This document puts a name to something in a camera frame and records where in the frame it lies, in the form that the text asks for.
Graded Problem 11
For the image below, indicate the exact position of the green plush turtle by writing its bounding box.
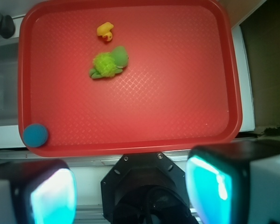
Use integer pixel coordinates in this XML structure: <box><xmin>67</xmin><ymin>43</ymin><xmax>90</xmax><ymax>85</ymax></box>
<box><xmin>89</xmin><ymin>46</ymin><xmax>129</xmax><ymax>79</ymax></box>

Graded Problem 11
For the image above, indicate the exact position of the black knob object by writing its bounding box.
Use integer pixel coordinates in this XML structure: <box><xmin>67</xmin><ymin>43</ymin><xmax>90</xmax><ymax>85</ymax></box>
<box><xmin>0</xmin><ymin>14</ymin><xmax>15</xmax><ymax>39</ymax></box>

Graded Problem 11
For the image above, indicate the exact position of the red plastic tray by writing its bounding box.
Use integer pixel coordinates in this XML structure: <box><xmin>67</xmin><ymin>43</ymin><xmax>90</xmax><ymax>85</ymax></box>
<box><xmin>18</xmin><ymin>0</ymin><xmax>242</xmax><ymax>157</ymax></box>

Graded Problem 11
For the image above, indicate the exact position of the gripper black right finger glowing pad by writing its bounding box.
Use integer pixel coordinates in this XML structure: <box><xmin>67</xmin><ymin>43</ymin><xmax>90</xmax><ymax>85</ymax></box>
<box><xmin>185</xmin><ymin>140</ymin><xmax>280</xmax><ymax>224</ymax></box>

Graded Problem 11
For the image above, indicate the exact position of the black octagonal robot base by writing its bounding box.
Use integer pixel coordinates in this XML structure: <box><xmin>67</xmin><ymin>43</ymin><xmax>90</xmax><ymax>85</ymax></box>
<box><xmin>101</xmin><ymin>152</ymin><xmax>198</xmax><ymax>224</ymax></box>

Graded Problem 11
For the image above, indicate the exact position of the blue ball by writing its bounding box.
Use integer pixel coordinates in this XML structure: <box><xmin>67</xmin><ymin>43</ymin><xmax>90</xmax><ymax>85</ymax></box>
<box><xmin>23</xmin><ymin>124</ymin><xmax>49</xmax><ymax>147</ymax></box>

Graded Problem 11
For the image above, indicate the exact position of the yellow rubber duck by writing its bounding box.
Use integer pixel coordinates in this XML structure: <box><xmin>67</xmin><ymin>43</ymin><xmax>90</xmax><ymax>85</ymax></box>
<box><xmin>97</xmin><ymin>22</ymin><xmax>114</xmax><ymax>42</ymax></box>

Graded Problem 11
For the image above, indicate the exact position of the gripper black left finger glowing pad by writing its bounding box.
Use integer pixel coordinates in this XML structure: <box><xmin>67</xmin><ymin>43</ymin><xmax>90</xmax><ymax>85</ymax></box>
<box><xmin>0</xmin><ymin>159</ymin><xmax>77</xmax><ymax>224</ymax></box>

